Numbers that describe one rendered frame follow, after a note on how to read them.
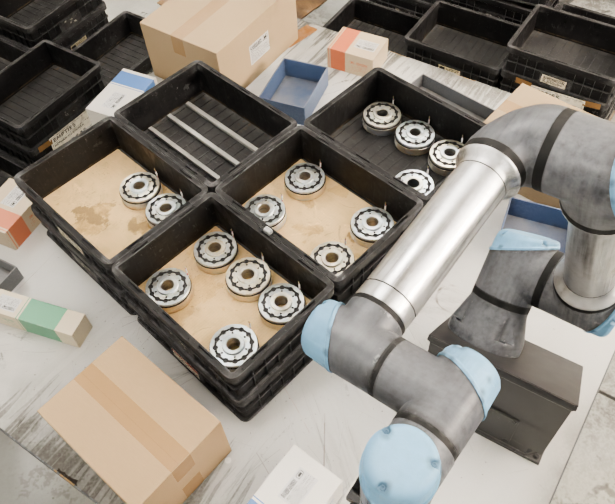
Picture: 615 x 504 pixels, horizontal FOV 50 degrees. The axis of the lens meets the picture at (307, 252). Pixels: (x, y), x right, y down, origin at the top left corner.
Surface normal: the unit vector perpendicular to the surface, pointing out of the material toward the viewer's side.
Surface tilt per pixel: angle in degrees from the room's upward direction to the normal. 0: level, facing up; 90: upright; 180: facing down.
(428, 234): 4
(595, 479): 0
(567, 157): 50
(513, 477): 0
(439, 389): 9
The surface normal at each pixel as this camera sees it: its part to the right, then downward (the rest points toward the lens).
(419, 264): 0.17, -0.37
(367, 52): -0.04, -0.59
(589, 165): -0.55, 0.09
